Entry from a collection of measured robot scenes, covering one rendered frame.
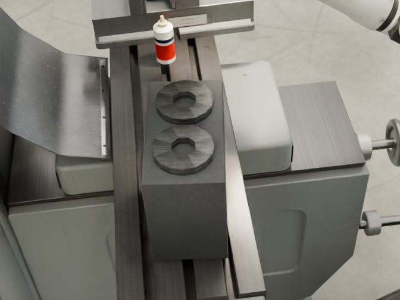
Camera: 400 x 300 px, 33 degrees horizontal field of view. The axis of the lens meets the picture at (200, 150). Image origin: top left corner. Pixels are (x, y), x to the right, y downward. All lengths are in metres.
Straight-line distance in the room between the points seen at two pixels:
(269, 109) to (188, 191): 0.56
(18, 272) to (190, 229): 0.68
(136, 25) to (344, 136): 0.52
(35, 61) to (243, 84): 0.46
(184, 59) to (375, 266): 1.11
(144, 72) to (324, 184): 0.46
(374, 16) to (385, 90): 1.63
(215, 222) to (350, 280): 1.26
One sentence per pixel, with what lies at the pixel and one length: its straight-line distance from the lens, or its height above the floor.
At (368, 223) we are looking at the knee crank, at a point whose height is 0.56.
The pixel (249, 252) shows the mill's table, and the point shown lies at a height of 0.96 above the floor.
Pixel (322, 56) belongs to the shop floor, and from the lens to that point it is 2.98.
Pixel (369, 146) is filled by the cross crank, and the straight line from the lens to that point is 1.66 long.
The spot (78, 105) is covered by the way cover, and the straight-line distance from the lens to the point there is 1.46.
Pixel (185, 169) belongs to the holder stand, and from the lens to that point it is 0.95.
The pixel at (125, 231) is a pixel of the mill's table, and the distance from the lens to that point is 1.15.
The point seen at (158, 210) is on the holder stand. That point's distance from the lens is 1.00.
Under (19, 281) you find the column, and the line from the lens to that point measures 1.65.
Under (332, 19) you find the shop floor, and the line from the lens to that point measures 3.20.
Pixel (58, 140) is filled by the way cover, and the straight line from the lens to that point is 1.38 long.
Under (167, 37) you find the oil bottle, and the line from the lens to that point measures 1.39.
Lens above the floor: 1.87
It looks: 47 degrees down
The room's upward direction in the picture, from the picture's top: 4 degrees counter-clockwise
